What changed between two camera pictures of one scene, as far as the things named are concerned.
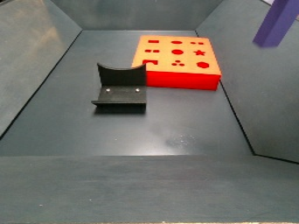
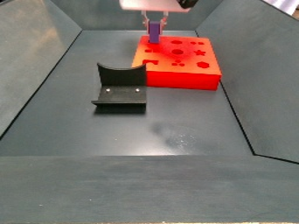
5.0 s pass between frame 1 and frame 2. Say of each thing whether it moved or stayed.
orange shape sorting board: stayed
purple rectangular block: moved
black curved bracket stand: stayed
